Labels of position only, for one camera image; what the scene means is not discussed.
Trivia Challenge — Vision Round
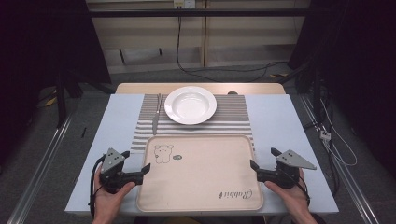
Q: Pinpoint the silver fork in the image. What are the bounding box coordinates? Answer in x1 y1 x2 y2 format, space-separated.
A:
151 92 163 136

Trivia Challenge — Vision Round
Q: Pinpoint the white deep plate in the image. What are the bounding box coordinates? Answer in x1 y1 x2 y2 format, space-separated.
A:
163 86 218 126

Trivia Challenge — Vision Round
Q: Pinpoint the thin white cable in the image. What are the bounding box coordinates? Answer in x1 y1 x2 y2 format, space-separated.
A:
320 99 359 167

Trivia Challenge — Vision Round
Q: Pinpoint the black horizontal bar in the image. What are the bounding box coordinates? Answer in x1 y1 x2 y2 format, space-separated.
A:
88 8 312 18

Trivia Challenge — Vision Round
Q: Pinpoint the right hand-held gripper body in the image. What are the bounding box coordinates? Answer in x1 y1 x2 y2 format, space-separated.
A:
263 149 318 189

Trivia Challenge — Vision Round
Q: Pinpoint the person's right hand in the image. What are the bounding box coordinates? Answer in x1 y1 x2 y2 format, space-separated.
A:
264 169 312 217

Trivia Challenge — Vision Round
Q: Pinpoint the black metal stand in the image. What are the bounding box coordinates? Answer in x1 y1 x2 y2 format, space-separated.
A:
55 71 83 129

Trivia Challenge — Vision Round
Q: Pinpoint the aluminium floor rail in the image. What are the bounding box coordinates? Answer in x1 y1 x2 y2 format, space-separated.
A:
7 116 74 224
298 92 381 224

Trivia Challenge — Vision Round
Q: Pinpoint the striped placemat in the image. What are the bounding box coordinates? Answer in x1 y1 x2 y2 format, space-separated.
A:
130 93 256 155

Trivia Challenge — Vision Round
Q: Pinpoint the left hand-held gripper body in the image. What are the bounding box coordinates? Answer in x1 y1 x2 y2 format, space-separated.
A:
98 147 138 194

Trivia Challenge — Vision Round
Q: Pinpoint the long black floor cable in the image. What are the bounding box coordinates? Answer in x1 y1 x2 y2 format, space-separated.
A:
176 15 289 83

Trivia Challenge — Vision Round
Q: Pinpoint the beige tray with bear print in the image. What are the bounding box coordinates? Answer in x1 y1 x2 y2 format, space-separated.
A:
135 133 265 213

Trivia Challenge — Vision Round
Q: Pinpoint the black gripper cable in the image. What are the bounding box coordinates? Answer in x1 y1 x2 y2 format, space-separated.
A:
289 172 312 207
88 154 106 218

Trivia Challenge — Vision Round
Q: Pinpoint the white wall socket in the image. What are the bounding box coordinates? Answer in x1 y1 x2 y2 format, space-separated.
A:
173 0 196 9

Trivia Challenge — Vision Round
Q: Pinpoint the dark curtain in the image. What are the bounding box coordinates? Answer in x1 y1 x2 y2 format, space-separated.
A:
288 0 396 180
0 0 112 166

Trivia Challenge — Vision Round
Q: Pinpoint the person's left hand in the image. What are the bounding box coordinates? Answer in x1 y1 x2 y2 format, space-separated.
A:
92 169 137 220

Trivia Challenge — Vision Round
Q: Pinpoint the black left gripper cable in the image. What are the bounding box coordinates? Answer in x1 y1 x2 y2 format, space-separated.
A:
88 154 106 218

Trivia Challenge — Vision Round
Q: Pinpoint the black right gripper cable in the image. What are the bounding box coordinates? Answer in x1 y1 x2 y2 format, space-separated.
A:
289 172 312 207

